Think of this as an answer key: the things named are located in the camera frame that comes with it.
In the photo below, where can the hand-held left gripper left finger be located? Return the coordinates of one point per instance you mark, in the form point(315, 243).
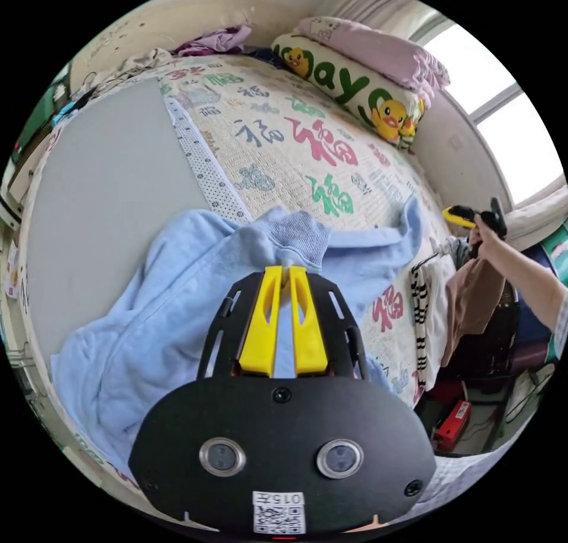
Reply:
point(259, 330)

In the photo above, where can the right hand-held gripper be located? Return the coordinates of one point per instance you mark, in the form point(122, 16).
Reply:
point(490, 221)

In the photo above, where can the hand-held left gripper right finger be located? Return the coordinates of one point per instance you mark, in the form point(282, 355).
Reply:
point(308, 334)

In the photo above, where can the light blue long sleeve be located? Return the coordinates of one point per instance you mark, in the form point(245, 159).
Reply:
point(146, 303)

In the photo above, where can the person's right forearm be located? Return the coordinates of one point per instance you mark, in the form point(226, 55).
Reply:
point(528, 281)

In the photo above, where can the person's right hand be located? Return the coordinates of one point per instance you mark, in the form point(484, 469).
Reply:
point(487, 241)

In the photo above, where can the pile of clothes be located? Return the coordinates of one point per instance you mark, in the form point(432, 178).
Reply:
point(213, 41)
point(470, 308)

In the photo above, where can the window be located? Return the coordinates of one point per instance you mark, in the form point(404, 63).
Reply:
point(501, 108)

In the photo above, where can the red box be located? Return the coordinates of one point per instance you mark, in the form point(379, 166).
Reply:
point(452, 423)

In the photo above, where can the bed with printed mat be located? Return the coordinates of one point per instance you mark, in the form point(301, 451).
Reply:
point(284, 161)

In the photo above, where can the white pillow with duck print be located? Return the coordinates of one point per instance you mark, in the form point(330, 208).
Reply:
point(346, 88)

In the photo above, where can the pink folded blanket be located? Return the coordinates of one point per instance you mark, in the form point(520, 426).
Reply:
point(377, 48)

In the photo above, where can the grey flat board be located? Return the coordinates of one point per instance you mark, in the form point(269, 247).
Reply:
point(111, 188)

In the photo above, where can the white curtain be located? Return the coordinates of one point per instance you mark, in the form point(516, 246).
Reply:
point(390, 8)

